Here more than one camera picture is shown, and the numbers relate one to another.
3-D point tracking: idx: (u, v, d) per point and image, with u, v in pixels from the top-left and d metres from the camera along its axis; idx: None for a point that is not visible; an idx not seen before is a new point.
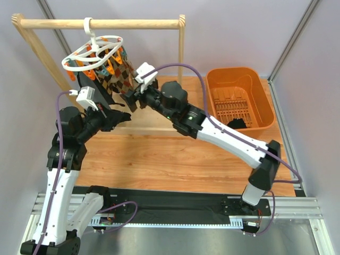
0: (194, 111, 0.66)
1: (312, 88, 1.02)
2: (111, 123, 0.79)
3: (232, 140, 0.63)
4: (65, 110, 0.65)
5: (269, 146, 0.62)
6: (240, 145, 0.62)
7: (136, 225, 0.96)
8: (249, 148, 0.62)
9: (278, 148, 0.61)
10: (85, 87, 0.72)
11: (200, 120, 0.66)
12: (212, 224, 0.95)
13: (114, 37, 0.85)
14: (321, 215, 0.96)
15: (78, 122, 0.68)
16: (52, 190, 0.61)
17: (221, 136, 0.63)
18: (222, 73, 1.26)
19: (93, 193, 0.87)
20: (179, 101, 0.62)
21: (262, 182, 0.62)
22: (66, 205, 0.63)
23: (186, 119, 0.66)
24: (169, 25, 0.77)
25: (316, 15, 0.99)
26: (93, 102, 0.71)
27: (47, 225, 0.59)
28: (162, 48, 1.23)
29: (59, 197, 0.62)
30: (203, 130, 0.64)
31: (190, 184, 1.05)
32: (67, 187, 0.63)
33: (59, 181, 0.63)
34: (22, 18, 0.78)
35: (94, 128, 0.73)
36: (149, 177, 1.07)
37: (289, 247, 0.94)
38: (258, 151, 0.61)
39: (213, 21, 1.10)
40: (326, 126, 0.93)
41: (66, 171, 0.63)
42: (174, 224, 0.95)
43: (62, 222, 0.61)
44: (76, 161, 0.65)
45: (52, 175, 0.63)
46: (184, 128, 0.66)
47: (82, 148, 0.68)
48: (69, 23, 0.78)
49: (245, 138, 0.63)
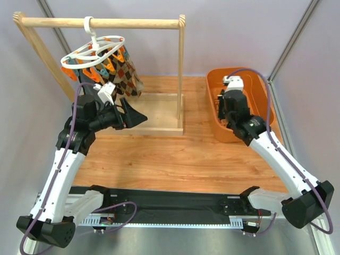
0: (256, 119, 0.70)
1: (312, 88, 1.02)
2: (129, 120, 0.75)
3: (281, 161, 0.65)
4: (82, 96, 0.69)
5: (319, 184, 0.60)
6: (288, 170, 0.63)
7: (136, 225, 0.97)
8: (297, 177, 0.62)
9: (330, 192, 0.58)
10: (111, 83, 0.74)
11: (260, 130, 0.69)
12: (212, 224, 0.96)
13: (116, 37, 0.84)
14: (321, 215, 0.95)
15: (92, 109, 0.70)
16: (57, 169, 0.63)
17: (272, 154, 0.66)
18: (222, 72, 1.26)
19: (93, 191, 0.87)
20: (238, 102, 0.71)
21: (294, 218, 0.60)
22: (67, 185, 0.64)
23: (247, 124, 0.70)
24: (170, 25, 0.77)
25: (315, 15, 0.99)
26: (110, 97, 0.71)
27: (47, 201, 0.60)
28: (162, 48, 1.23)
29: (62, 176, 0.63)
30: (258, 141, 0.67)
31: (191, 184, 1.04)
32: (72, 168, 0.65)
33: (64, 161, 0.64)
34: (23, 16, 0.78)
35: (108, 122, 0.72)
36: (149, 177, 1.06)
37: (289, 247, 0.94)
38: (305, 183, 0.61)
39: (213, 21, 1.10)
40: (326, 126, 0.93)
41: (73, 152, 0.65)
42: (174, 224, 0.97)
43: (61, 202, 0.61)
44: (84, 145, 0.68)
45: (58, 155, 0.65)
46: (240, 131, 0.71)
47: (91, 134, 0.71)
48: (70, 22, 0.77)
49: (297, 165, 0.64)
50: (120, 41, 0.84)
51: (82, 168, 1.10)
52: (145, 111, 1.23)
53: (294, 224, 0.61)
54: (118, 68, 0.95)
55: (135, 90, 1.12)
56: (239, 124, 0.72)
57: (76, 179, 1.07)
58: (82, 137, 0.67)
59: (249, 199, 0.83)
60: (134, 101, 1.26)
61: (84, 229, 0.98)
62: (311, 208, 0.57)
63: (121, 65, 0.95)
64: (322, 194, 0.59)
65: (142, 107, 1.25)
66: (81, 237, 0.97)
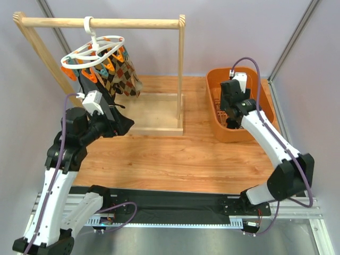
0: (248, 100, 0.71)
1: (312, 88, 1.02)
2: (120, 129, 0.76)
3: (267, 134, 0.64)
4: (71, 110, 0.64)
5: (299, 155, 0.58)
6: (272, 141, 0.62)
7: (136, 225, 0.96)
8: (279, 147, 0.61)
9: (309, 163, 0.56)
10: (93, 91, 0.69)
11: (252, 109, 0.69)
12: (212, 224, 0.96)
13: (115, 37, 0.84)
14: (321, 215, 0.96)
15: (83, 123, 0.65)
16: (48, 191, 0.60)
17: (260, 129, 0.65)
18: (222, 72, 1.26)
19: (93, 193, 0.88)
20: (229, 85, 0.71)
21: (277, 189, 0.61)
22: (61, 205, 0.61)
23: (239, 104, 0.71)
24: (170, 25, 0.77)
25: (315, 15, 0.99)
26: (99, 105, 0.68)
27: (40, 224, 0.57)
28: (162, 48, 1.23)
29: (54, 198, 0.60)
30: (248, 116, 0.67)
31: (190, 184, 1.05)
32: (64, 188, 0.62)
33: (55, 182, 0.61)
34: (23, 16, 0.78)
35: (99, 132, 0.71)
36: (149, 177, 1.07)
37: (289, 247, 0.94)
38: (287, 153, 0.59)
39: (213, 21, 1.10)
40: (326, 126, 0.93)
41: (64, 172, 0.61)
42: (174, 224, 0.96)
43: (55, 223, 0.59)
44: (74, 162, 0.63)
45: (49, 176, 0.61)
46: (233, 110, 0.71)
47: (83, 149, 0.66)
48: (70, 22, 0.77)
49: (281, 139, 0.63)
50: (120, 41, 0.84)
51: (82, 168, 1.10)
52: (145, 111, 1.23)
53: (278, 197, 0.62)
54: (117, 68, 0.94)
55: (134, 90, 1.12)
56: (232, 105, 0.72)
57: (76, 180, 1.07)
58: (73, 154, 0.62)
59: (247, 194, 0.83)
60: (134, 101, 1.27)
61: (84, 229, 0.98)
62: (290, 176, 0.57)
63: (120, 65, 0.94)
64: (303, 166, 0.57)
65: (142, 107, 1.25)
66: (81, 237, 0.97)
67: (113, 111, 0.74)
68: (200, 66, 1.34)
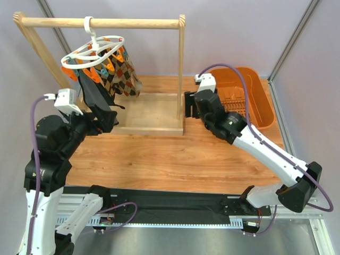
0: (234, 116, 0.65)
1: (312, 88, 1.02)
2: (105, 126, 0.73)
3: (270, 153, 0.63)
4: (44, 121, 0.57)
5: (308, 167, 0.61)
6: (279, 160, 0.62)
7: (136, 225, 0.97)
8: (287, 164, 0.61)
9: (318, 171, 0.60)
10: (66, 90, 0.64)
11: (240, 126, 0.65)
12: (212, 224, 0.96)
13: (115, 37, 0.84)
14: (321, 215, 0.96)
15: (62, 135, 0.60)
16: (33, 214, 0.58)
17: (260, 149, 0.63)
18: (222, 72, 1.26)
19: (92, 195, 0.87)
20: (211, 103, 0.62)
21: (293, 203, 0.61)
22: (51, 224, 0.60)
23: (225, 124, 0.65)
24: (170, 25, 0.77)
25: (315, 15, 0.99)
26: (76, 107, 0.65)
27: (32, 246, 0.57)
28: (162, 48, 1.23)
29: (40, 220, 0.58)
30: (242, 137, 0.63)
31: (189, 184, 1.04)
32: (49, 208, 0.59)
33: (39, 205, 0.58)
34: (23, 16, 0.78)
35: (80, 135, 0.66)
36: (149, 177, 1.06)
37: (289, 247, 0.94)
38: (297, 169, 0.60)
39: (213, 21, 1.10)
40: (326, 126, 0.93)
41: (45, 194, 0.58)
42: (173, 224, 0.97)
43: (48, 244, 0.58)
44: (56, 180, 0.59)
45: (31, 198, 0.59)
46: (221, 132, 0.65)
47: (65, 162, 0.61)
48: (70, 22, 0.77)
49: (284, 153, 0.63)
50: (120, 41, 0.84)
51: (82, 168, 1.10)
52: (145, 111, 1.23)
53: (292, 209, 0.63)
54: (117, 68, 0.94)
55: (134, 90, 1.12)
56: (218, 126, 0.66)
57: (76, 179, 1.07)
58: (52, 172, 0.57)
59: (248, 200, 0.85)
60: (134, 101, 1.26)
61: (84, 229, 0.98)
62: (307, 190, 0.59)
63: (120, 65, 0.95)
64: (314, 176, 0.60)
65: (142, 107, 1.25)
66: (81, 238, 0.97)
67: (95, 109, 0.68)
68: (200, 66, 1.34)
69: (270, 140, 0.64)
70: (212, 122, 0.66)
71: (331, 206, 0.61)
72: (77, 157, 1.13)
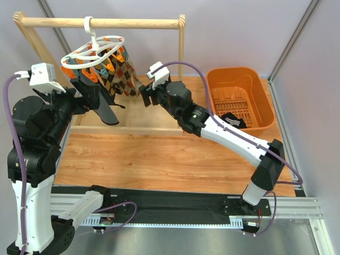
0: (198, 110, 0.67)
1: (312, 88, 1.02)
2: (92, 103, 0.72)
3: (232, 138, 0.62)
4: (23, 103, 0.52)
5: (270, 145, 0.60)
6: (241, 143, 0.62)
7: (136, 225, 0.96)
8: (250, 145, 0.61)
9: (280, 147, 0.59)
10: (43, 66, 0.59)
11: (205, 119, 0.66)
12: (212, 224, 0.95)
13: (115, 37, 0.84)
14: (321, 215, 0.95)
15: (45, 118, 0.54)
16: (22, 206, 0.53)
17: (223, 135, 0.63)
18: (222, 72, 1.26)
19: (93, 192, 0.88)
20: (183, 99, 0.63)
21: (264, 182, 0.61)
22: (43, 214, 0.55)
23: (190, 117, 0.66)
24: (170, 25, 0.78)
25: (315, 15, 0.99)
26: (57, 84, 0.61)
27: (27, 235, 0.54)
28: (162, 48, 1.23)
29: (31, 211, 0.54)
30: (206, 128, 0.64)
31: (190, 184, 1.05)
32: (40, 199, 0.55)
33: (28, 196, 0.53)
34: (23, 16, 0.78)
35: (66, 115, 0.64)
36: (149, 177, 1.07)
37: (289, 246, 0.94)
38: (259, 149, 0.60)
39: (212, 21, 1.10)
40: (326, 125, 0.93)
41: (33, 186, 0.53)
42: (173, 224, 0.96)
43: (44, 232, 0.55)
44: (42, 169, 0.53)
45: (18, 189, 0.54)
46: (188, 126, 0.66)
47: (53, 149, 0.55)
48: (70, 22, 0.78)
49: (246, 135, 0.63)
50: (120, 41, 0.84)
51: (82, 168, 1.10)
52: (145, 111, 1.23)
53: (266, 187, 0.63)
54: (117, 68, 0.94)
55: (134, 90, 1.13)
56: (184, 118, 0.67)
57: (76, 179, 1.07)
58: (37, 160, 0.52)
59: (244, 199, 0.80)
60: (134, 101, 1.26)
61: (84, 229, 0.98)
62: (272, 168, 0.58)
63: (120, 65, 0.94)
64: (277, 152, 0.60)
65: (142, 107, 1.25)
66: (81, 237, 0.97)
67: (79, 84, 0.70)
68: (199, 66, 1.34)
69: (232, 126, 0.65)
70: (180, 115, 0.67)
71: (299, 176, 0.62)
72: (77, 157, 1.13)
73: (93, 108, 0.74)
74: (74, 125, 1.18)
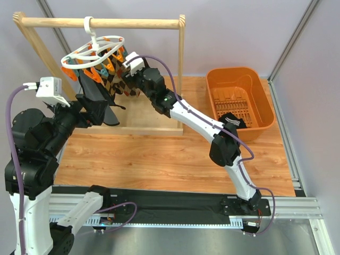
0: (170, 94, 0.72)
1: (312, 89, 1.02)
2: (95, 119, 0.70)
3: (194, 119, 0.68)
4: (24, 115, 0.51)
5: (224, 126, 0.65)
6: (200, 123, 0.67)
7: (136, 225, 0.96)
8: (207, 126, 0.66)
9: (233, 128, 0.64)
10: (49, 79, 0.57)
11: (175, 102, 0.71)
12: (212, 224, 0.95)
13: (115, 37, 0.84)
14: (321, 215, 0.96)
15: (44, 130, 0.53)
16: (19, 219, 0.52)
17: (187, 116, 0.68)
18: (222, 73, 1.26)
19: (93, 193, 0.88)
20: (155, 82, 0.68)
21: (218, 158, 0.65)
22: (42, 226, 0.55)
23: (161, 100, 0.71)
24: (169, 25, 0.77)
25: (315, 15, 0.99)
26: (62, 98, 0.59)
27: (26, 247, 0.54)
28: (162, 48, 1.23)
29: (30, 223, 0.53)
30: (173, 109, 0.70)
31: (190, 184, 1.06)
32: (37, 212, 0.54)
33: (26, 209, 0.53)
34: (23, 16, 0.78)
35: (67, 129, 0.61)
36: (149, 177, 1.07)
37: (290, 247, 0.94)
38: (215, 129, 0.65)
39: (212, 21, 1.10)
40: (326, 126, 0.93)
41: (30, 197, 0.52)
42: (173, 224, 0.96)
43: (43, 243, 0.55)
44: (39, 182, 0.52)
45: (17, 201, 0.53)
46: (159, 107, 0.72)
47: (51, 163, 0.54)
48: (70, 22, 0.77)
49: (206, 118, 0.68)
50: (120, 41, 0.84)
51: (82, 168, 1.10)
52: (145, 111, 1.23)
53: (220, 164, 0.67)
54: (117, 68, 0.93)
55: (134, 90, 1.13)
56: (155, 100, 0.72)
57: (77, 179, 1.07)
58: (35, 173, 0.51)
59: (239, 195, 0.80)
60: (134, 101, 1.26)
61: (84, 229, 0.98)
62: (223, 145, 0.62)
63: (120, 65, 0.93)
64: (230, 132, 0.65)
65: (142, 107, 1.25)
66: (81, 238, 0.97)
67: (84, 101, 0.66)
68: (199, 66, 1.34)
69: (197, 110, 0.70)
70: (153, 97, 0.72)
71: (251, 154, 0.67)
72: (77, 157, 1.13)
73: (97, 124, 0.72)
74: None
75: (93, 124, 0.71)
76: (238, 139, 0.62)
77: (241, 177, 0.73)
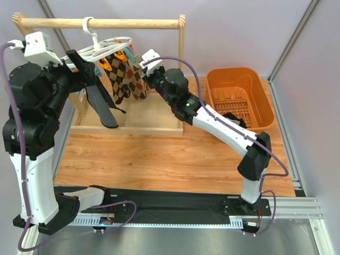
0: (192, 99, 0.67)
1: (312, 87, 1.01)
2: (89, 78, 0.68)
3: (222, 128, 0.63)
4: (22, 68, 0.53)
5: (257, 136, 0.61)
6: (230, 133, 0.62)
7: (136, 225, 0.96)
8: (238, 136, 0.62)
9: (266, 139, 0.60)
10: (39, 34, 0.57)
11: (198, 107, 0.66)
12: (212, 224, 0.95)
13: (124, 38, 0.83)
14: (321, 215, 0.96)
15: (43, 86, 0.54)
16: (23, 179, 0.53)
17: (213, 124, 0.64)
18: (222, 73, 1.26)
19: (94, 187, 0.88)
20: (180, 86, 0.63)
21: (248, 172, 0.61)
22: (46, 188, 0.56)
23: (184, 105, 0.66)
24: (170, 25, 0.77)
25: (315, 15, 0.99)
26: (54, 54, 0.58)
27: (31, 209, 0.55)
28: (162, 48, 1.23)
29: (32, 185, 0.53)
30: (198, 117, 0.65)
31: (190, 184, 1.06)
32: (40, 175, 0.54)
33: (28, 169, 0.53)
34: (23, 17, 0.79)
35: (64, 89, 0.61)
36: (149, 177, 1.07)
37: (289, 246, 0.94)
38: (247, 139, 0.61)
39: (212, 21, 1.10)
40: (326, 125, 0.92)
41: (31, 158, 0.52)
42: (173, 224, 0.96)
43: (49, 205, 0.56)
44: (39, 141, 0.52)
45: (17, 162, 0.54)
46: (180, 113, 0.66)
47: (51, 124, 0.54)
48: (70, 22, 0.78)
49: (237, 127, 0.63)
50: (128, 42, 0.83)
51: (82, 168, 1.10)
52: (145, 111, 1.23)
53: (251, 178, 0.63)
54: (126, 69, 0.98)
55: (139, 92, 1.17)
56: (178, 105, 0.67)
57: (77, 180, 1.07)
58: (34, 132, 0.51)
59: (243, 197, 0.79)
60: (134, 101, 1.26)
61: (84, 229, 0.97)
62: (257, 158, 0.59)
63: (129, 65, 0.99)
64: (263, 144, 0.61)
65: (142, 107, 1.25)
66: (81, 238, 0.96)
67: (76, 57, 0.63)
68: (198, 66, 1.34)
69: (223, 118, 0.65)
70: (175, 102, 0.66)
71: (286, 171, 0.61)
72: (77, 157, 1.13)
73: (92, 84, 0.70)
74: (74, 124, 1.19)
75: (88, 85, 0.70)
76: (271, 151, 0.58)
77: (257, 187, 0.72)
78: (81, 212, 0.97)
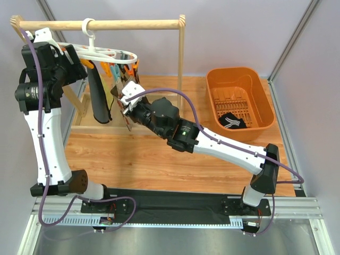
0: (186, 125, 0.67)
1: (311, 87, 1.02)
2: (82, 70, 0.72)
3: (229, 150, 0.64)
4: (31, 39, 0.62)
5: (266, 150, 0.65)
6: (239, 154, 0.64)
7: (136, 225, 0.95)
8: (249, 155, 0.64)
9: (276, 150, 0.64)
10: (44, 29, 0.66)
11: (194, 133, 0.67)
12: (211, 224, 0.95)
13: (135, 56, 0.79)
14: (321, 215, 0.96)
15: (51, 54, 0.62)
16: (40, 134, 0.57)
17: (218, 148, 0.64)
18: (222, 73, 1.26)
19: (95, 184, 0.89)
20: (172, 118, 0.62)
21: (265, 188, 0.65)
22: (60, 144, 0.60)
23: (179, 135, 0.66)
24: (170, 25, 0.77)
25: (316, 15, 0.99)
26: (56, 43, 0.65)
27: (49, 167, 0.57)
28: (162, 48, 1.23)
29: (49, 138, 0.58)
30: (200, 144, 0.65)
31: (190, 184, 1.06)
32: (54, 129, 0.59)
33: (43, 124, 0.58)
34: (20, 20, 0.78)
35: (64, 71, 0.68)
36: (149, 177, 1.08)
37: (289, 246, 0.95)
38: (257, 157, 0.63)
39: (212, 20, 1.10)
40: (327, 125, 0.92)
41: (46, 112, 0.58)
42: (173, 225, 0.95)
43: (64, 164, 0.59)
44: (52, 96, 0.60)
45: (31, 121, 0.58)
46: (179, 145, 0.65)
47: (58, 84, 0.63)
48: (69, 24, 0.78)
49: (243, 145, 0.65)
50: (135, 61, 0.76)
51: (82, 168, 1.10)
52: None
53: (268, 192, 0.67)
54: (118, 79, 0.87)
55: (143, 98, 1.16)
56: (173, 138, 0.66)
57: None
58: (47, 87, 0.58)
59: (243, 201, 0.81)
60: None
61: (84, 229, 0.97)
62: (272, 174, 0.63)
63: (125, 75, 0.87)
64: (273, 156, 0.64)
65: None
66: (81, 237, 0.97)
67: (73, 50, 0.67)
68: (198, 66, 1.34)
69: (225, 138, 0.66)
70: (170, 135, 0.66)
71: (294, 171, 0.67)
72: (77, 157, 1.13)
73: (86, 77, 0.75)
74: (74, 125, 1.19)
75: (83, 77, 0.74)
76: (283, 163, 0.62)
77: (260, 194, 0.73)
78: (81, 212, 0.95)
